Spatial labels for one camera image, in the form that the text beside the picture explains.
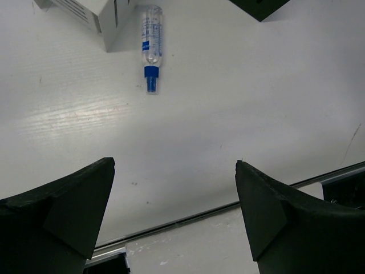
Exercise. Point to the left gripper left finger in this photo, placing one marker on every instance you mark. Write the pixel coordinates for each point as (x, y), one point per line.
(54, 228)

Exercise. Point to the black two-slot organizer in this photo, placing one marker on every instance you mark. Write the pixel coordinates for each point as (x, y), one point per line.
(259, 9)

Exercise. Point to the white two-slot organizer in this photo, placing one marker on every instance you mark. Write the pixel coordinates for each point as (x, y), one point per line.
(104, 17)

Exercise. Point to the clear blue-capped glue tube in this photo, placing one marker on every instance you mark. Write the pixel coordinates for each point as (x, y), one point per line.
(152, 45)

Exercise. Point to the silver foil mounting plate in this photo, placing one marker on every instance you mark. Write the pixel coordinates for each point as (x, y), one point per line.
(186, 225)

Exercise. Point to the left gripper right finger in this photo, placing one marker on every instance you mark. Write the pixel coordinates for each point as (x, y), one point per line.
(290, 231)

